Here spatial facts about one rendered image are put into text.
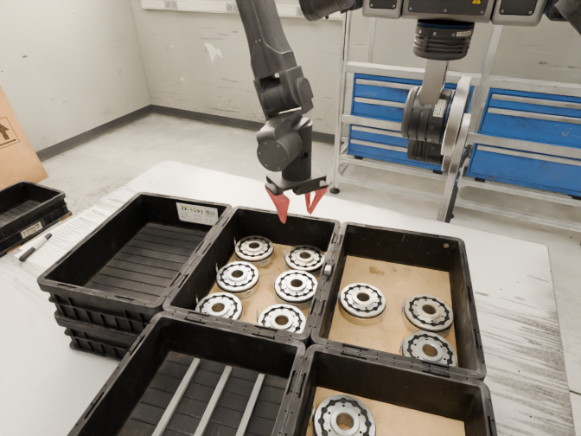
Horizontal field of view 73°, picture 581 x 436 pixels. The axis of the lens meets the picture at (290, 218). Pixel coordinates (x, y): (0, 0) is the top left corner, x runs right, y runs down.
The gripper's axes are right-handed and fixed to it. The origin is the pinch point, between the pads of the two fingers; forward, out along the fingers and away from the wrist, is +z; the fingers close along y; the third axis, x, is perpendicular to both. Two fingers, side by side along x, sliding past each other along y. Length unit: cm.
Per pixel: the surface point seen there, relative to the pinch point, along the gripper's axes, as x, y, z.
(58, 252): 66, -51, 36
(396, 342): -21.9, 11.6, 23.4
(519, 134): 65, 188, 45
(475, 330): -31.7, 20.5, 14.9
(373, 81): 136, 135, 23
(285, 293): -0.7, -3.2, 20.4
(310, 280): 0.2, 4.2, 20.6
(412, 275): -8.3, 29.4, 23.6
